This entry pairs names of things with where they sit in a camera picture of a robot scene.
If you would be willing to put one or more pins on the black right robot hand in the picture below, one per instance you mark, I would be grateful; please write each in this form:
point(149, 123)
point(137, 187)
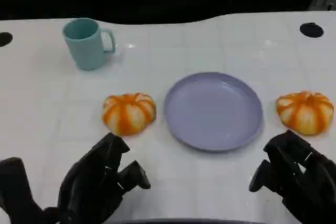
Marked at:
point(302, 179)

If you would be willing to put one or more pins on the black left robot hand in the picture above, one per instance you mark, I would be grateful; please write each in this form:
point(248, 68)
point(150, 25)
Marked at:
point(86, 182)

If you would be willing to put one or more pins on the lilac plate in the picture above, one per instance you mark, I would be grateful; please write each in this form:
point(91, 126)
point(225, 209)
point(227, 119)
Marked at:
point(212, 111)

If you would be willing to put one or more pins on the pale green mug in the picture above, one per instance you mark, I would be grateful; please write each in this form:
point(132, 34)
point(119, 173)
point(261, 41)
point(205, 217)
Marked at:
point(85, 51)

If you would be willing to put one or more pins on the orange and white bread roll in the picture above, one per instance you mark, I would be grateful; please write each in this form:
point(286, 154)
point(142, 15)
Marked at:
point(128, 113)
point(305, 112)

